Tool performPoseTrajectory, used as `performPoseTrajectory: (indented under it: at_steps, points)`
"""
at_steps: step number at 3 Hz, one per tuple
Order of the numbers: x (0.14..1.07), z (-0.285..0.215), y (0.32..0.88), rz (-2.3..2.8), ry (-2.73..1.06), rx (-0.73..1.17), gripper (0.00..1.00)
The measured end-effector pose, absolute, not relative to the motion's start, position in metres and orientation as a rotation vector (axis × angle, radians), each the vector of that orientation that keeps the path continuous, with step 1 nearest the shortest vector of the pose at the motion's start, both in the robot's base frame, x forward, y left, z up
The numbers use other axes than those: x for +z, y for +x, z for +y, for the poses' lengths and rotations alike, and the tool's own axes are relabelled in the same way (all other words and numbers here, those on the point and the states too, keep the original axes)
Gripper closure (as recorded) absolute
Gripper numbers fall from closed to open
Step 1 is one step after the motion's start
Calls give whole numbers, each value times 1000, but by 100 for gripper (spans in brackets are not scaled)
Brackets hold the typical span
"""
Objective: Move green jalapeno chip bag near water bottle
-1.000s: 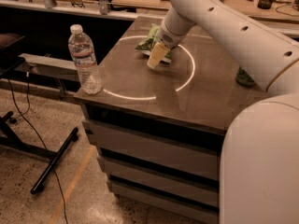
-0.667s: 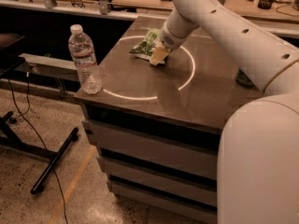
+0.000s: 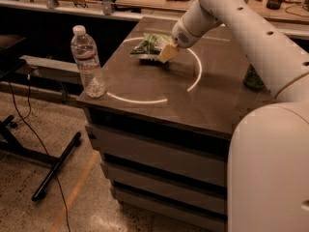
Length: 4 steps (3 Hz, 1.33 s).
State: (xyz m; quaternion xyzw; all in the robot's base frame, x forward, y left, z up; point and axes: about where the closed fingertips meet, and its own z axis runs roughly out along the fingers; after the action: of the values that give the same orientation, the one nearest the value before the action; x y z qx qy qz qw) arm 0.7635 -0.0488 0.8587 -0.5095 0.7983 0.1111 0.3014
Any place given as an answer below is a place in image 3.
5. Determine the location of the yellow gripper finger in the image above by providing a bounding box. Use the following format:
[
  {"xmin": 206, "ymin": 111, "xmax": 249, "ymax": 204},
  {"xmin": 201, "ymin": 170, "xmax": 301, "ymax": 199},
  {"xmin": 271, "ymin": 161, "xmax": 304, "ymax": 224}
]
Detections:
[{"xmin": 157, "ymin": 44, "xmax": 179, "ymax": 63}]

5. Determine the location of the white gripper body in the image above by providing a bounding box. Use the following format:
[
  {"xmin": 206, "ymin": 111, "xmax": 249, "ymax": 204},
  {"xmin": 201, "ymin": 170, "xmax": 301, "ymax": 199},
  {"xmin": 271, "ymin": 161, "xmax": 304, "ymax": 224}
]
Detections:
[{"xmin": 171, "ymin": 8, "xmax": 212, "ymax": 48}]

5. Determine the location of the green jalapeno chip bag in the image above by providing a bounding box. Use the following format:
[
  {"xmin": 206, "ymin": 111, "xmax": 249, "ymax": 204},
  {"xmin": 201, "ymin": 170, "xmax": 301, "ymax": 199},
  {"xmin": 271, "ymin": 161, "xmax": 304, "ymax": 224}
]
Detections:
[{"xmin": 130, "ymin": 33, "xmax": 172, "ymax": 63}]

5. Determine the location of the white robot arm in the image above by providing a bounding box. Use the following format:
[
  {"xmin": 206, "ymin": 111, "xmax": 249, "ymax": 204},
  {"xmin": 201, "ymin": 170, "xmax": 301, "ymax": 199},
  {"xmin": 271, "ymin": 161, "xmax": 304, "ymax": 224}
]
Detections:
[{"xmin": 159, "ymin": 0, "xmax": 309, "ymax": 232}]

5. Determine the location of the clear plastic water bottle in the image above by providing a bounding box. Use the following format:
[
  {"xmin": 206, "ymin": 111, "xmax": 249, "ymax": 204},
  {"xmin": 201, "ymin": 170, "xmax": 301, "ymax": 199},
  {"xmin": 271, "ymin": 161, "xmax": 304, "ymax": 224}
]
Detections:
[{"xmin": 70, "ymin": 25, "xmax": 105, "ymax": 98}]

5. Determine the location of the green soda can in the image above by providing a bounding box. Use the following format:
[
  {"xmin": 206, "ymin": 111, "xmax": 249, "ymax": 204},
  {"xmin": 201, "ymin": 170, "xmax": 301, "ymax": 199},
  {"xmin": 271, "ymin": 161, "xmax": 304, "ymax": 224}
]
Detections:
[{"xmin": 243, "ymin": 65, "xmax": 265, "ymax": 90}]

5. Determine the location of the black round cup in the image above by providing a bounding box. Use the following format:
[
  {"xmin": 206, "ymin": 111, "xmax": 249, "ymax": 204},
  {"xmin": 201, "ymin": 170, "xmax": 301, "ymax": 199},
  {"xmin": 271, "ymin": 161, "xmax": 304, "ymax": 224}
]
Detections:
[{"xmin": 267, "ymin": 0, "xmax": 283, "ymax": 10}]

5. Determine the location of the grey drawer cabinet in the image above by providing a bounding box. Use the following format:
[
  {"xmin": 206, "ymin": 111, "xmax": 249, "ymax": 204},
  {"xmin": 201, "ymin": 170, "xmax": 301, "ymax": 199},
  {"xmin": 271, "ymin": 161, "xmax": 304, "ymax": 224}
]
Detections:
[{"xmin": 85, "ymin": 105, "xmax": 232, "ymax": 232}]

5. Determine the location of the black chair base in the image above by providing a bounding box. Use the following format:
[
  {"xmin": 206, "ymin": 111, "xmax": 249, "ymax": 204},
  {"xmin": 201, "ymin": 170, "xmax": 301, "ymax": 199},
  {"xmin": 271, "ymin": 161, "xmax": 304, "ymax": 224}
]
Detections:
[{"xmin": 0, "ymin": 115, "xmax": 81, "ymax": 202}]

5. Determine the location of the black floor cable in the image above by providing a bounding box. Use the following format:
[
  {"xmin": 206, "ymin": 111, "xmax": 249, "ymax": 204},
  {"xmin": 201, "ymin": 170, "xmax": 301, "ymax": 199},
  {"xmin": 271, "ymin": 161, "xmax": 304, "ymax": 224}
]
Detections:
[{"xmin": 7, "ymin": 69, "xmax": 71, "ymax": 232}]

